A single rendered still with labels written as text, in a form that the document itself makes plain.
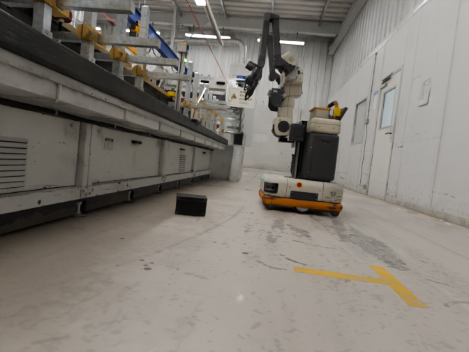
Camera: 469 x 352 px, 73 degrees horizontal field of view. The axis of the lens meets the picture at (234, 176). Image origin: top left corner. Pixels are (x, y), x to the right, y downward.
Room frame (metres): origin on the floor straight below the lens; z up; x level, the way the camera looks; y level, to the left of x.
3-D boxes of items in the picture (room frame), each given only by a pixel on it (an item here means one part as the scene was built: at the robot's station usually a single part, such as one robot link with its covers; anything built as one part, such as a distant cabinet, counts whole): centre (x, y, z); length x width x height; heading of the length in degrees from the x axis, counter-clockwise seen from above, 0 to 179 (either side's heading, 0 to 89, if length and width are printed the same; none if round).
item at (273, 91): (2.95, -0.30, 0.99); 0.28 x 0.16 x 0.22; 0
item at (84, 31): (1.27, 0.61, 0.81); 0.14 x 0.06 x 0.05; 175
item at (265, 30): (2.74, -0.12, 1.40); 0.11 x 0.06 x 0.43; 179
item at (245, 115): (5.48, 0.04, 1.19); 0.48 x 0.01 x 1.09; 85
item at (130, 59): (1.53, 0.54, 0.81); 0.43 x 0.03 x 0.04; 85
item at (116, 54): (1.52, 0.59, 0.81); 0.14 x 0.06 x 0.05; 175
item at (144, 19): (1.75, 0.57, 0.91); 0.04 x 0.04 x 0.48; 85
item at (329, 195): (2.95, -0.59, 0.16); 0.67 x 0.64 x 0.25; 90
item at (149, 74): (1.78, 0.51, 0.80); 0.43 x 0.03 x 0.04; 85
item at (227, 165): (5.92, 0.71, 0.95); 1.65 x 0.70 x 1.90; 85
